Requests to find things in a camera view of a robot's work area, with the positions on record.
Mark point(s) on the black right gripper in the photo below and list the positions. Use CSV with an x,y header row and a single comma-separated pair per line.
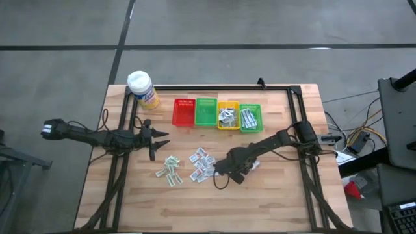
x,y
239,177

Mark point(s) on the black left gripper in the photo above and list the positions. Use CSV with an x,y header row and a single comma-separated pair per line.
x,y
146,139

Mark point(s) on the white sachet red blue print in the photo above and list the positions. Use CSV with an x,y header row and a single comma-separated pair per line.
x,y
210,159
194,158
203,163
195,175
202,177
210,172
201,151

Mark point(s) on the blue striped bandage packet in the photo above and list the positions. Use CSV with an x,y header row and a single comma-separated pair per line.
x,y
244,118
254,123
250,117

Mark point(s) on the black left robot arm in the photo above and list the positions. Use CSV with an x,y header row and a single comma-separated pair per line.
x,y
91,136

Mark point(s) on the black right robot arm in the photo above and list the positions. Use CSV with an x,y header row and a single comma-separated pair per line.
x,y
276,143

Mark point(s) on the red plastic basket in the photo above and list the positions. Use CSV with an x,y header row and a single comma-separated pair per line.
x,y
183,112

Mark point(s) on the Lysol wipes canister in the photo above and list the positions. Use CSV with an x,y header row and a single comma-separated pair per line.
x,y
143,89

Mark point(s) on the green plastic basket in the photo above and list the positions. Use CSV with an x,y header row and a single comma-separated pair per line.
x,y
206,112
259,110

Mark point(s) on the yellow plastic basket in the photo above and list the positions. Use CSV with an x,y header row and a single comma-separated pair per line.
x,y
228,104

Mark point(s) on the white paper sheet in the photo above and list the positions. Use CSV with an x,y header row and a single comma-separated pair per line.
x,y
342,158

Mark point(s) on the red floor object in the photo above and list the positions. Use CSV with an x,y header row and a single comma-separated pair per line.
x,y
353,190

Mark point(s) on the black power brick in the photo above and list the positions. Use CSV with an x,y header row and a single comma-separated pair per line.
x,y
357,144

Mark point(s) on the black tripod stand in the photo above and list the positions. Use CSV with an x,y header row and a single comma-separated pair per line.
x,y
19,159

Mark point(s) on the dark grey desk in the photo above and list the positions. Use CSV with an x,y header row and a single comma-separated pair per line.
x,y
390,185

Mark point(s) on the grey side table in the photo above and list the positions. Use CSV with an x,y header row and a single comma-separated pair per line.
x,y
398,123

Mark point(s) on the black keyboard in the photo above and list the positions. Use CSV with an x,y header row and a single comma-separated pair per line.
x,y
403,216

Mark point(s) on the black aluminium rig frame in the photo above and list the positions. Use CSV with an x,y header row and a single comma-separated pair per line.
x,y
211,87

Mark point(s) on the thick black post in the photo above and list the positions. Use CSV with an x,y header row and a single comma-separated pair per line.
x,y
404,79

